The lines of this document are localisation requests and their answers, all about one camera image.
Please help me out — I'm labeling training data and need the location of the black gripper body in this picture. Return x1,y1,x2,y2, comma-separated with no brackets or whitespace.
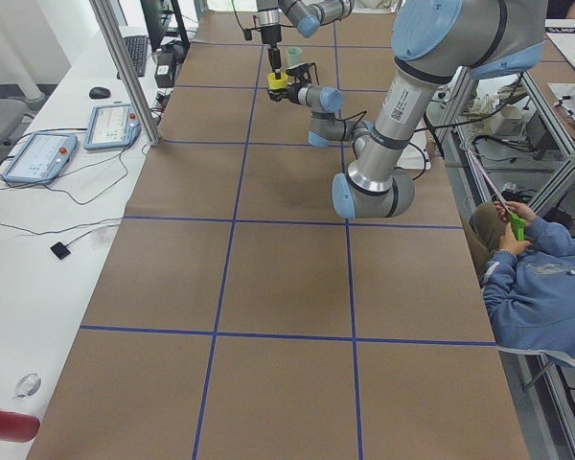
260,24,282,49
268,81,301,104

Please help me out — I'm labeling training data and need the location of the yellow plastic cup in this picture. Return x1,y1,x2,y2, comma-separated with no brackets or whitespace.
267,72,288,91

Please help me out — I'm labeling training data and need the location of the green plastic cup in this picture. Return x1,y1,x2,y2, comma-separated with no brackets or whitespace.
287,46,302,68

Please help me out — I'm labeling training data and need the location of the black power adapter box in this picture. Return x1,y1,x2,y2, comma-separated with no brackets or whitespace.
154,52,176,88

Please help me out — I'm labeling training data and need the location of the black computer monitor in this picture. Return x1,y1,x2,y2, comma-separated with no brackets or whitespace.
140,0,190,51

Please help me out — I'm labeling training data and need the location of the black keyboard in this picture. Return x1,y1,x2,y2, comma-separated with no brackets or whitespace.
123,34,149,78

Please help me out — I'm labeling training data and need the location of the far blue teach pendant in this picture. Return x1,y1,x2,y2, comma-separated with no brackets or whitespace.
83,103,141,150

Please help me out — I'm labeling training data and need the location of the blue teach pendant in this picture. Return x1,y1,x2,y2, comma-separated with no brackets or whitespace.
83,103,141,150
1,132,79,185

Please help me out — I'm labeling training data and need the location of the black computer mouse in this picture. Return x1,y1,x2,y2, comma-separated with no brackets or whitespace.
88,86,111,100

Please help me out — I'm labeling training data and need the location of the near blue teach pendant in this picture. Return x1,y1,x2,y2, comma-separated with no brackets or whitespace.
1,132,79,185

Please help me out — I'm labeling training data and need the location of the green handheld tool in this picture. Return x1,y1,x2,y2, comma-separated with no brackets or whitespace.
509,212,526,242

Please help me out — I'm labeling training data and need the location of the grey office chair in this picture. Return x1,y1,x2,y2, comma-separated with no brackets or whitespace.
0,98,35,154

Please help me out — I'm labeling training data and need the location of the small black square device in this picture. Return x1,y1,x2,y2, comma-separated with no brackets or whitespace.
50,241,71,260

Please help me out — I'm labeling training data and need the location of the person in blue hoodie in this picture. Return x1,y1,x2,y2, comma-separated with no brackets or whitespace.
462,201,575,368

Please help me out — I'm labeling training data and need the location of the clear plastic wrapper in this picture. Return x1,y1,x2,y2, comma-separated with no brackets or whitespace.
12,373,42,400

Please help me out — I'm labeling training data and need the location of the red cylinder bottle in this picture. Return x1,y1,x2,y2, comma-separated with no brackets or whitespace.
0,409,40,443

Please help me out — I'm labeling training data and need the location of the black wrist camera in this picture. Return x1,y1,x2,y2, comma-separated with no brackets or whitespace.
287,62,318,85

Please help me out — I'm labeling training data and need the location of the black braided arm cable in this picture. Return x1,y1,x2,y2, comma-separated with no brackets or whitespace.
334,110,369,127

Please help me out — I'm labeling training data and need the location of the aluminium frame post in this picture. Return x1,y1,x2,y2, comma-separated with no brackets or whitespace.
89,0,160,146

